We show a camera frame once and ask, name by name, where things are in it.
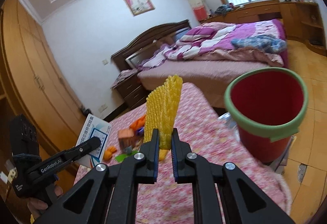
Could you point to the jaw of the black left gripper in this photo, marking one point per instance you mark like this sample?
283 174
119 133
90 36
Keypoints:
81 150

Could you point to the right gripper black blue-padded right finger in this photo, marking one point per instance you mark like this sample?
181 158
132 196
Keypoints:
222 193

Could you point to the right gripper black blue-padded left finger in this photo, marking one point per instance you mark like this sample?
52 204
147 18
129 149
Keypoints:
108 194

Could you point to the white blue medicine box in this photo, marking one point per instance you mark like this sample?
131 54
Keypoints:
94 127

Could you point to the large yellow foam net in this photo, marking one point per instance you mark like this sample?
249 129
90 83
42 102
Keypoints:
161 110

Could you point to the green snack wrapper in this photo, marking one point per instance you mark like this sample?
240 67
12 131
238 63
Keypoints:
120 158

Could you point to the small orange peel piece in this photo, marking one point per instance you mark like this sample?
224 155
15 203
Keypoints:
108 154

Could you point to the orange cardboard box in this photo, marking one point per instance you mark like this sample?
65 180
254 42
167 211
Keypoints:
128 140

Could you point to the purple plastic wrapper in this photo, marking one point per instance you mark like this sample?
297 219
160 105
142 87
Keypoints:
139 132

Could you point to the dark wooden nightstand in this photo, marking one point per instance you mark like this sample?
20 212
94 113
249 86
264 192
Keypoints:
130 88

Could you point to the wooden wardrobe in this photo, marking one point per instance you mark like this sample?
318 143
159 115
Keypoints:
34 84

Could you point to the red bucket green rim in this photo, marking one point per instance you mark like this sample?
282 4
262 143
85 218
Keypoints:
268 106

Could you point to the wooden bed with headboard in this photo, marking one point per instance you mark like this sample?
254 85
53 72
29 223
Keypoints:
211 77

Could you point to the purple white quilt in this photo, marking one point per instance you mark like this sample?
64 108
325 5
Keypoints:
212 41

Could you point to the framed wedding photo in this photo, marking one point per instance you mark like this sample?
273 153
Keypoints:
138 7

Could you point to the blue plaid clothing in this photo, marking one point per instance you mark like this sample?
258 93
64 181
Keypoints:
266 43

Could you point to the clothes pile on desk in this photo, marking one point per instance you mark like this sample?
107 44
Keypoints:
224 9

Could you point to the wooden desk cabinet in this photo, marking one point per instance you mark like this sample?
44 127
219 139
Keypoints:
286 12

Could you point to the wooden corner shelf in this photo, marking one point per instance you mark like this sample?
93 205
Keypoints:
312 27

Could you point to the black plug on wall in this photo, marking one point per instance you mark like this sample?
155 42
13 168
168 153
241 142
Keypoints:
85 111

